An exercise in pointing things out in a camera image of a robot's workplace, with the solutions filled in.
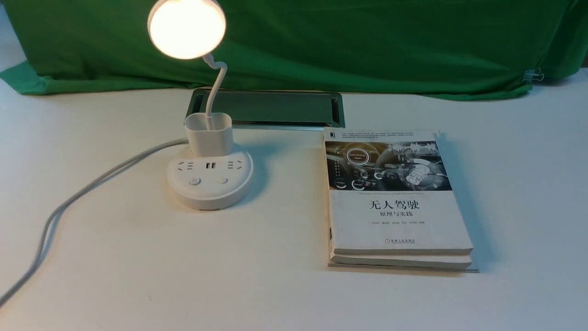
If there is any white bottom book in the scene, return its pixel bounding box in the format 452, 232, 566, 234
328, 226, 480, 273

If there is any white top book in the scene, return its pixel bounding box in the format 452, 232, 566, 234
323, 128, 473, 256

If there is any green backdrop cloth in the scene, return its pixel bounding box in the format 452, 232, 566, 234
1, 0, 588, 101

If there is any white desk lamp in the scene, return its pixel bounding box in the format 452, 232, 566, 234
147, 0, 254, 210

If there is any white book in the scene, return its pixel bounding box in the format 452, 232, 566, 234
328, 226, 480, 273
323, 128, 473, 256

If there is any metal desk cable hatch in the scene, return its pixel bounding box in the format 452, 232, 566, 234
212, 90, 346, 131

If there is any silver binder clip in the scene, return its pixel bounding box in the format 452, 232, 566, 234
521, 68, 545, 84

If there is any grey lamp power cable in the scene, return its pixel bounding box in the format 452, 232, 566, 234
0, 137, 190, 308

